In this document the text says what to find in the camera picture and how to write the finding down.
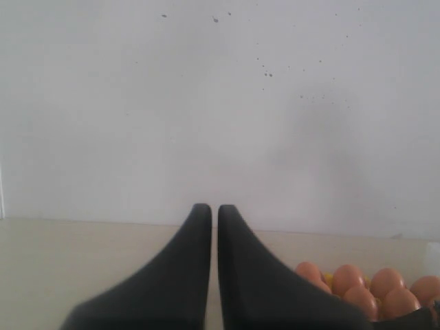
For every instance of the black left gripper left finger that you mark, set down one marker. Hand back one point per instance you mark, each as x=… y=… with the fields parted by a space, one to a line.
x=169 y=292

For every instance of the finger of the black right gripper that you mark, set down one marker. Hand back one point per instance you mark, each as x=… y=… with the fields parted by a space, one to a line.
x=426 y=318

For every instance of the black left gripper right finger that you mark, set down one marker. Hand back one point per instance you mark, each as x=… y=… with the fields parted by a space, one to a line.
x=258 y=291

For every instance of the brown egg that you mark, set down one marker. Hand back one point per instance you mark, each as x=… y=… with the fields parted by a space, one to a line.
x=322 y=285
x=310 y=271
x=363 y=300
x=385 y=280
x=346 y=277
x=399 y=302
x=425 y=289

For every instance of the clear plastic storage box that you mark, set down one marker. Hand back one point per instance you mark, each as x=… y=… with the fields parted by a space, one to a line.
x=432 y=258

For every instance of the yellow plastic egg tray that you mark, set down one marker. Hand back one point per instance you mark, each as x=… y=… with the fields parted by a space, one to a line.
x=328 y=278

